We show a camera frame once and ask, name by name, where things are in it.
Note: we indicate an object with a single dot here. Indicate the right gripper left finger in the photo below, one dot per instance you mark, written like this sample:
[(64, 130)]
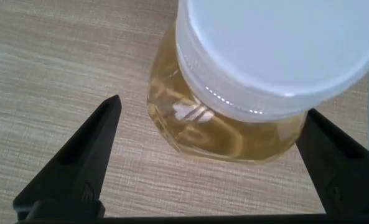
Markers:
[(87, 174)]

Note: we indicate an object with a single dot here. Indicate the clear jar with white lid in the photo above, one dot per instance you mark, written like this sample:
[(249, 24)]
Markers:
[(265, 62)]

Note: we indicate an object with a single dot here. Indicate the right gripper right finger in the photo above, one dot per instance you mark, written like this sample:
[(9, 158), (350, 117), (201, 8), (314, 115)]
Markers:
[(339, 174)]

